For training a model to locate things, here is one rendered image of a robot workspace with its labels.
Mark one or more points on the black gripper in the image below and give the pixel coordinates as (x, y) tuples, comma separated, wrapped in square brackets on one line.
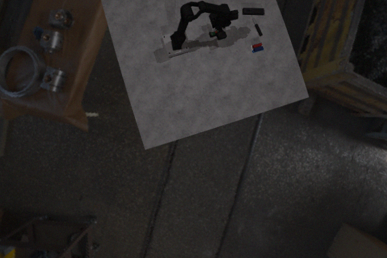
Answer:
[(221, 34)]

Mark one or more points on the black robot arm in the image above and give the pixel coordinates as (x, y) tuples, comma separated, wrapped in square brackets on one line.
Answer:
[(223, 14)]

